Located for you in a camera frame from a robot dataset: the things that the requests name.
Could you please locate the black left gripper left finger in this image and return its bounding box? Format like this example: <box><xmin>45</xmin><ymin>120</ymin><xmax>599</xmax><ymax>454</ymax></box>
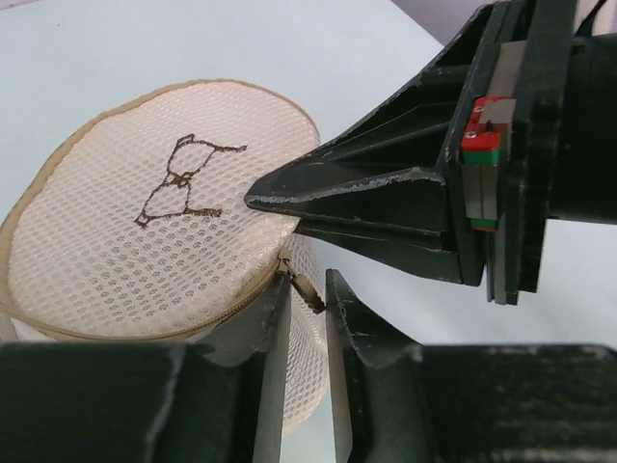
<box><xmin>1</xmin><ymin>275</ymin><xmax>290</xmax><ymax>462</ymax></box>

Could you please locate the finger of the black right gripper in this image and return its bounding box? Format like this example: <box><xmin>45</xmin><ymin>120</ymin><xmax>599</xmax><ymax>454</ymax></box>
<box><xmin>291</xmin><ymin>182</ymin><xmax>464</xmax><ymax>285</ymax></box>
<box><xmin>244</xmin><ymin>67</ymin><xmax>471</xmax><ymax>228</ymax></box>

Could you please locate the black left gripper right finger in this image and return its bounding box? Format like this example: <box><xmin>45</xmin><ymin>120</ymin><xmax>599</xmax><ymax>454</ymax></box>
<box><xmin>326</xmin><ymin>269</ymin><xmax>616</xmax><ymax>462</ymax></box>

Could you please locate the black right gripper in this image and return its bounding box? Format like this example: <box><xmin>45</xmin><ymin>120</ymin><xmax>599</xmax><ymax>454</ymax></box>
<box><xmin>445</xmin><ymin>1</ymin><xmax>616</xmax><ymax>305</ymax></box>

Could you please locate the beige mesh laundry bag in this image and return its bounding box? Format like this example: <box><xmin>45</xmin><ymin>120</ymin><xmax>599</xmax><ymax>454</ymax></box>
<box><xmin>1</xmin><ymin>79</ymin><xmax>329</xmax><ymax>433</ymax></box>

